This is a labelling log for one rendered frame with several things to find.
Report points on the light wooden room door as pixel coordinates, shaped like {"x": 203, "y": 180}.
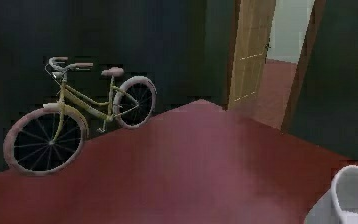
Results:
{"x": 250, "y": 56}

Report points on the yellow bicycle with pink tyres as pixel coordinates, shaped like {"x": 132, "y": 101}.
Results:
{"x": 87, "y": 107}

